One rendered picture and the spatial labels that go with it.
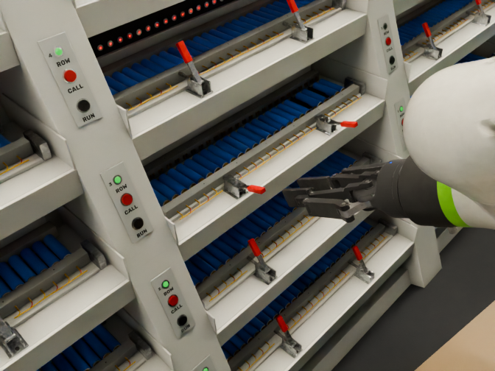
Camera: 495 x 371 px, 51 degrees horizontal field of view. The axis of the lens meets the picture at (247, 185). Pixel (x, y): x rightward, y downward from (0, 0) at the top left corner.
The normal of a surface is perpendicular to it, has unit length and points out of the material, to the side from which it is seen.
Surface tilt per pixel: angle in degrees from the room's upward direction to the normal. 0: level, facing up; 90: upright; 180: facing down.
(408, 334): 0
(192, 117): 111
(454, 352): 2
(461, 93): 41
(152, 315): 90
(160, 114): 21
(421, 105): 50
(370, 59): 90
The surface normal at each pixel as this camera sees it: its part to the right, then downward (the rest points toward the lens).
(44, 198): 0.71, 0.43
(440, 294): -0.30, -0.86
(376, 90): -0.70, 0.48
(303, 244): -0.04, -0.76
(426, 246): 0.65, 0.12
